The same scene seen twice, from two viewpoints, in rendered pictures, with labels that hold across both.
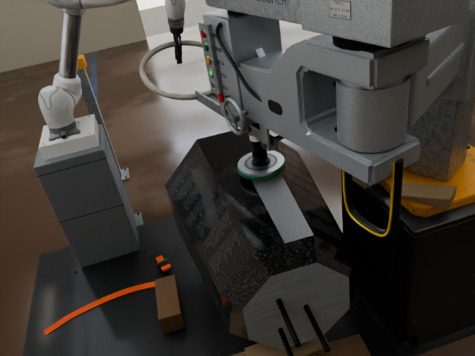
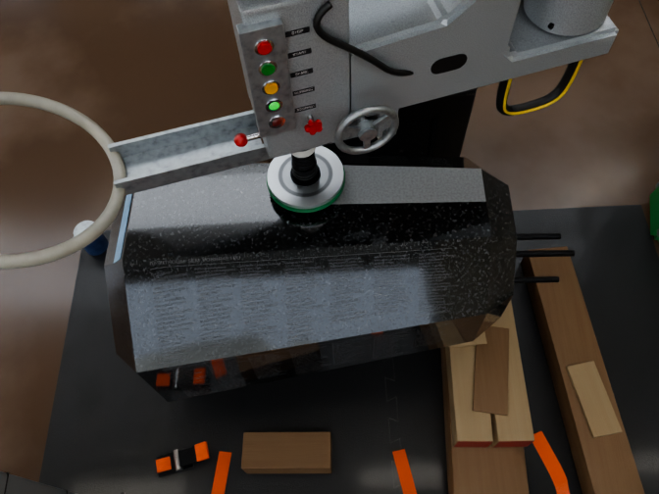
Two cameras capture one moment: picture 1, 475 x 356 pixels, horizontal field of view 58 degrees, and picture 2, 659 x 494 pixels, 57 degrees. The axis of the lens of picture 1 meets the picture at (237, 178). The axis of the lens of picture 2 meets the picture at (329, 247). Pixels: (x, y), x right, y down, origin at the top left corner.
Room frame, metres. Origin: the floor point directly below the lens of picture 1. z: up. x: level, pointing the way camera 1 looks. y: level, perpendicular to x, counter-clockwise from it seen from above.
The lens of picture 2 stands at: (1.41, 0.83, 2.25)
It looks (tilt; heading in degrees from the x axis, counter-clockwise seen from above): 61 degrees down; 282
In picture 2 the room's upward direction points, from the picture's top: 4 degrees counter-clockwise
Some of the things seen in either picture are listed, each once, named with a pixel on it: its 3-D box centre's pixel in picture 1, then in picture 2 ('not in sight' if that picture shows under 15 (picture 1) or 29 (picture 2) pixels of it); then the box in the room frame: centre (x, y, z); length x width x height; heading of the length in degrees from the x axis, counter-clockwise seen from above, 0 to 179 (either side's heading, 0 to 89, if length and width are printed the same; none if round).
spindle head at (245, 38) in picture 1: (258, 71); (327, 44); (1.60, -0.15, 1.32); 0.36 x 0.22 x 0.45; 25
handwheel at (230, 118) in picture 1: (242, 114); (361, 119); (1.51, -0.06, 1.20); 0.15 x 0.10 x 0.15; 25
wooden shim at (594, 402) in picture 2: not in sight; (593, 398); (0.67, 0.18, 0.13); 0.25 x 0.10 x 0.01; 108
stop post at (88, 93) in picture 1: (97, 121); not in sight; (3.34, 1.05, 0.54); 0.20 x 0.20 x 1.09; 10
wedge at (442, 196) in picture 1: (425, 191); not in sight; (1.34, -0.72, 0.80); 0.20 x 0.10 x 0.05; 48
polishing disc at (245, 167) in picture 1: (261, 162); (305, 174); (1.67, -0.12, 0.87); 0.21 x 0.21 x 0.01
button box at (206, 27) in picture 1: (212, 59); (269, 81); (1.68, 0.02, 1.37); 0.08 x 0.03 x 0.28; 25
